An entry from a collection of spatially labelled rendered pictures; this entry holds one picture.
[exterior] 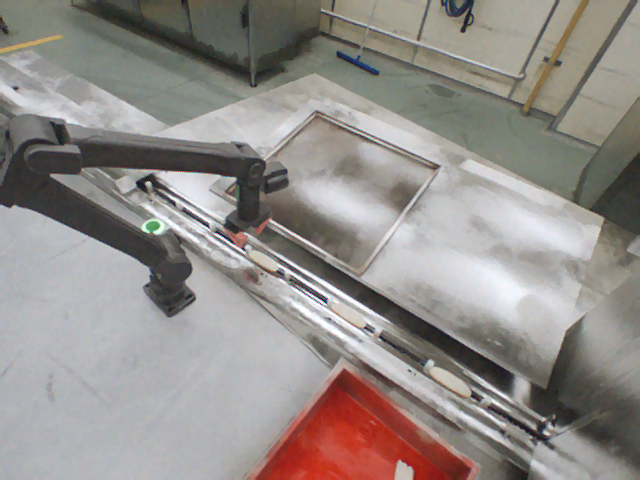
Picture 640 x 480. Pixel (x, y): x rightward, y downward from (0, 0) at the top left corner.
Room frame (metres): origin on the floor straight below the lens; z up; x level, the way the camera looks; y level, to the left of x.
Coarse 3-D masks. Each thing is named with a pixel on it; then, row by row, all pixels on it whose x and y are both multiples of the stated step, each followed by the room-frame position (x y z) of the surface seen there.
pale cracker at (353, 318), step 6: (336, 306) 0.54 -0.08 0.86; (342, 306) 0.54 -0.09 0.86; (336, 312) 0.52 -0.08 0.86; (342, 312) 0.52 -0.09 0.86; (348, 312) 0.52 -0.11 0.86; (354, 312) 0.53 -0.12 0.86; (342, 318) 0.51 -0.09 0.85; (348, 318) 0.51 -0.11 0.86; (354, 318) 0.51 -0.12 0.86; (360, 318) 0.51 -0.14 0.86; (354, 324) 0.49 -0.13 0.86; (360, 324) 0.49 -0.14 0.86
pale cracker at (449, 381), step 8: (432, 368) 0.41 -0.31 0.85; (440, 368) 0.41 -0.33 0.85; (432, 376) 0.39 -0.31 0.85; (440, 376) 0.39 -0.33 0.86; (448, 376) 0.39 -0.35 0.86; (448, 384) 0.37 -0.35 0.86; (456, 384) 0.38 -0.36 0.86; (464, 384) 0.38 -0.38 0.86; (456, 392) 0.36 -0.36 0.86; (464, 392) 0.36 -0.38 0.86
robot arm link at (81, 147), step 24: (48, 120) 0.49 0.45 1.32; (72, 144) 0.45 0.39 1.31; (96, 144) 0.47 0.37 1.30; (120, 144) 0.50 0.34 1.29; (144, 144) 0.53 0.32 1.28; (168, 144) 0.56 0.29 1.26; (192, 144) 0.60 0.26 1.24; (216, 144) 0.64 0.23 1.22; (240, 144) 0.69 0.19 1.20; (48, 168) 0.40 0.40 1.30; (72, 168) 0.42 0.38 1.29; (120, 168) 0.49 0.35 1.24; (144, 168) 0.52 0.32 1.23; (168, 168) 0.54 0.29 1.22; (192, 168) 0.57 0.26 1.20; (216, 168) 0.60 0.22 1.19; (240, 168) 0.63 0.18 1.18; (264, 168) 0.67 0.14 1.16
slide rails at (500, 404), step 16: (176, 208) 0.81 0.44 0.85; (192, 208) 0.82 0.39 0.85; (224, 240) 0.71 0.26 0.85; (272, 256) 0.67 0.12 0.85; (272, 272) 0.62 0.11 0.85; (320, 288) 0.59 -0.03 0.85; (320, 304) 0.54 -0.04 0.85; (368, 320) 0.51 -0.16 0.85; (368, 336) 0.47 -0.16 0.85; (400, 352) 0.44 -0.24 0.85; (416, 352) 0.45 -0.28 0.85; (416, 368) 0.40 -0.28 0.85; (448, 368) 0.42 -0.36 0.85; (496, 400) 0.36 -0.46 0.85; (496, 416) 0.32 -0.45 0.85; (512, 416) 0.33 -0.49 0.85
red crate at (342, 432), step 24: (336, 408) 0.30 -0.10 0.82; (360, 408) 0.30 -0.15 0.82; (312, 432) 0.24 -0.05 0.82; (336, 432) 0.25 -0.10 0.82; (360, 432) 0.25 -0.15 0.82; (384, 432) 0.26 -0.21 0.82; (288, 456) 0.19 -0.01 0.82; (312, 456) 0.19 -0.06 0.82; (336, 456) 0.20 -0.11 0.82; (360, 456) 0.21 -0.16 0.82; (384, 456) 0.21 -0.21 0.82; (408, 456) 0.22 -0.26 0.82
